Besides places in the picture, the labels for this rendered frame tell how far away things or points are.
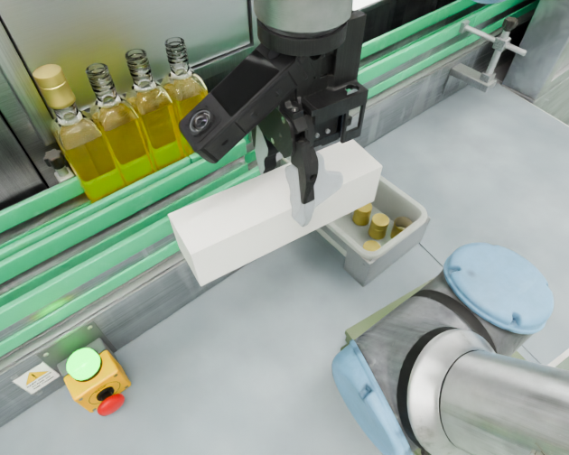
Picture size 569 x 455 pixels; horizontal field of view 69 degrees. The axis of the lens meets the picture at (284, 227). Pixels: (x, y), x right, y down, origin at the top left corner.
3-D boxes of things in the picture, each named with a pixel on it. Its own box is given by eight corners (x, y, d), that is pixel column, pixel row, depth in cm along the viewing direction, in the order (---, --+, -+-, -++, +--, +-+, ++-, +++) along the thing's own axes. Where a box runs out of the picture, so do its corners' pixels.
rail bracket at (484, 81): (447, 84, 115) (476, -1, 98) (500, 112, 107) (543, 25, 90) (436, 90, 113) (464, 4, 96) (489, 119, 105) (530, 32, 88)
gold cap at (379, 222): (388, 234, 84) (393, 220, 81) (377, 243, 83) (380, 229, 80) (376, 223, 86) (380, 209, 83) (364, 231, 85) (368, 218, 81)
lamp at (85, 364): (95, 346, 64) (88, 338, 62) (107, 368, 62) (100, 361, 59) (66, 365, 62) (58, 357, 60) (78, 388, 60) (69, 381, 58)
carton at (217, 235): (373, 200, 53) (382, 165, 48) (200, 286, 45) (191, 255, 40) (345, 171, 56) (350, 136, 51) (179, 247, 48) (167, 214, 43)
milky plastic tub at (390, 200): (345, 181, 96) (350, 152, 89) (422, 240, 85) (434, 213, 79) (288, 217, 89) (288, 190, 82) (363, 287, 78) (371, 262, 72)
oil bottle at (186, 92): (206, 159, 82) (186, 58, 65) (222, 174, 80) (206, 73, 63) (181, 171, 80) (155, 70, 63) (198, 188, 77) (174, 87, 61)
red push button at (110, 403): (111, 377, 62) (121, 395, 61) (119, 385, 66) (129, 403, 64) (86, 394, 61) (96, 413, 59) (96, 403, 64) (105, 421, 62)
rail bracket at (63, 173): (83, 188, 78) (51, 131, 67) (98, 209, 75) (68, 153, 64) (62, 198, 76) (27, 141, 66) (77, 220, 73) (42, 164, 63)
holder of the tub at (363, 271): (329, 170, 99) (332, 144, 93) (420, 241, 86) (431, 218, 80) (273, 204, 92) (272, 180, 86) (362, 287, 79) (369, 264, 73)
